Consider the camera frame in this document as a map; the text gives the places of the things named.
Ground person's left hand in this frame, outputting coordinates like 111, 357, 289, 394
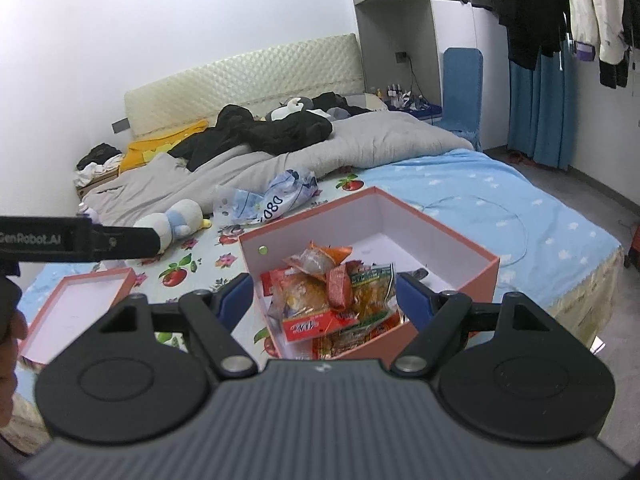
0, 310, 28, 427

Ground blue curtain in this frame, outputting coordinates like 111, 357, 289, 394
506, 46, 577, 170

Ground white blue plush toy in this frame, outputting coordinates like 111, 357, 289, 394
134, 200, 212, 254

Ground pink box lid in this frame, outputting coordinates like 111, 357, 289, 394
20, 266, 136, 370

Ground fruit pattern bed mat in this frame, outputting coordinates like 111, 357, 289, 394
96, 171, 392, 361

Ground black clothing pile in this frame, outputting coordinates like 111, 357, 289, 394
168, 92, 368, 171

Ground white hanging jacket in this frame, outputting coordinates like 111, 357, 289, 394
568, 0, 639, 89

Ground hanging dark clothes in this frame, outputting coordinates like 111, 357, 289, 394
471, 0, 570, 70

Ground grey duvet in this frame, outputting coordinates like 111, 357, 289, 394
82, 110, 473, 226

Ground red sausage snack pack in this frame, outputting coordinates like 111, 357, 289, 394
326, 260, 363, 311

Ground cream padded headboard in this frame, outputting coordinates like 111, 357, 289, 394
124, 34, 364, 139

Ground red label snack pack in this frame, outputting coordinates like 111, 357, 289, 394
260, 268, 359, 342

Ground orange clear snack pack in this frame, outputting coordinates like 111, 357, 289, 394
283, 242, 352, 278

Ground black white plush toy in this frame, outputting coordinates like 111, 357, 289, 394
265, 96, 314, 122

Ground crumpled blue white plastic bag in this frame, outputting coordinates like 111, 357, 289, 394
210, 169, 318, 226

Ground yellow pillow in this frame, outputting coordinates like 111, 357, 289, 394
118, 120, 208, 174

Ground red dried tofu snack pack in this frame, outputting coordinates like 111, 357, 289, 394
311, 310, 402, 360

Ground green pea cartilage snack pack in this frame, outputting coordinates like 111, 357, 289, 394
350, 263, 396, 323

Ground white spray bottle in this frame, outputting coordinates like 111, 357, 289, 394
77, 202, 100, 223

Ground blue chair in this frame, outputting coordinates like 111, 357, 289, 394
437, 48, 484, 152

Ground pink box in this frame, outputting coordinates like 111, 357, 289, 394
240, 188, 499, 359

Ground clothes pile on nightstand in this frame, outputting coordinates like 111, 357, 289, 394
73, 143, 124, 197

